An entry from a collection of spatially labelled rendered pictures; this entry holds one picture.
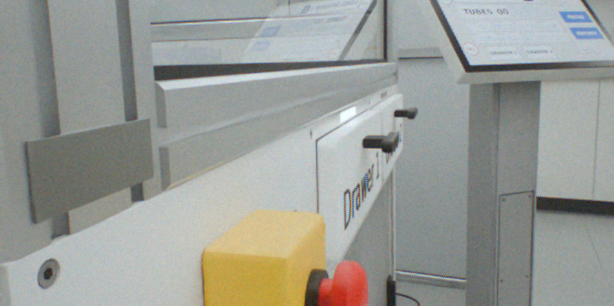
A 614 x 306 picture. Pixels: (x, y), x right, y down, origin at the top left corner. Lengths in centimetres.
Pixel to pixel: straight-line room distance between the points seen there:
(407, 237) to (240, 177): 214
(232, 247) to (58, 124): 11
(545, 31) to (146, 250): 139
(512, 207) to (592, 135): 208
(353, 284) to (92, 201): 13
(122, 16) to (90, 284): 10
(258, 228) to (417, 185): 208
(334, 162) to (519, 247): 121
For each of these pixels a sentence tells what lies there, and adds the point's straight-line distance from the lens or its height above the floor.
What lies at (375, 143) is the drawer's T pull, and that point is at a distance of 58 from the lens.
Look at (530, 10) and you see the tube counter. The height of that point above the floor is 111.
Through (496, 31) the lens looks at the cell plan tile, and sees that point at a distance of 143.
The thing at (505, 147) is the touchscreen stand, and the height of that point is 75.
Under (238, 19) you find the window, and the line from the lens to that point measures 34.
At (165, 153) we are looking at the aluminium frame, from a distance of 22.
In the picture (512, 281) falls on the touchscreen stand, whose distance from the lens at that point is 165.
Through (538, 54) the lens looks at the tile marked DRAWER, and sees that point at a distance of 145.
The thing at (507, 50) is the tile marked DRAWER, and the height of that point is 101.
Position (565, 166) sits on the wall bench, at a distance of 363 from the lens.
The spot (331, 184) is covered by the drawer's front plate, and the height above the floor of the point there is 89.
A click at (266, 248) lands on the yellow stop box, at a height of 91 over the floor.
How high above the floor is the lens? 100
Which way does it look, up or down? 9 degrees down
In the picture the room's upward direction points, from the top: 2 degrees counter-clockwise
